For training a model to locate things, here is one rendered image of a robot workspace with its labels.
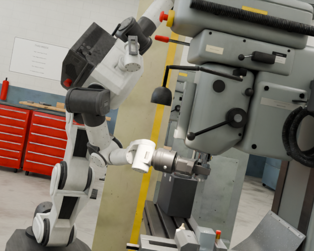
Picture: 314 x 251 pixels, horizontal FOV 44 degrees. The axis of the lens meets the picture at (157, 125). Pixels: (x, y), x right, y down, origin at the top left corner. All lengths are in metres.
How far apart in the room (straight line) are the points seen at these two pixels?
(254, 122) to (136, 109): 1.86
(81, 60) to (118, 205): 1.87
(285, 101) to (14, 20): 9.85
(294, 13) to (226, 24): 0.24
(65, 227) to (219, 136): 1.04
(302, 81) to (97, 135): 0.81
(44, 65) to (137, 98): 7.60
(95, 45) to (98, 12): 9.02
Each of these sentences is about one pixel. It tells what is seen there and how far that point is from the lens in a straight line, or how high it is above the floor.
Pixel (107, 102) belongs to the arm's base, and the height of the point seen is 1.42.
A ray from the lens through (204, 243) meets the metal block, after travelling 1.29.
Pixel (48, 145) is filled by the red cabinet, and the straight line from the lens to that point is 6.03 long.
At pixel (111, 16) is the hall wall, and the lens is 10.62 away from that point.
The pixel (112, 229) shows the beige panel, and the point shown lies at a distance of 3.31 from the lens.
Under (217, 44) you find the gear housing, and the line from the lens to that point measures 1.34.
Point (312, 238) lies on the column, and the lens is 1.49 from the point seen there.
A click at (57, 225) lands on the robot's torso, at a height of 0.75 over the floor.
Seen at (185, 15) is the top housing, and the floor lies 1.75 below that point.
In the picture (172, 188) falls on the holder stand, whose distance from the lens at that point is 1.85.
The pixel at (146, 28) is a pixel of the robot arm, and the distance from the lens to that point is 1.79.
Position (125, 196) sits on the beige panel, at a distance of 3.23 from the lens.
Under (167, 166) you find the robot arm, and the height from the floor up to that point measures 1.23.
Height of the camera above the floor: 1.45
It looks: 3 degrees down
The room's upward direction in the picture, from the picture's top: 11 degrees clockwise
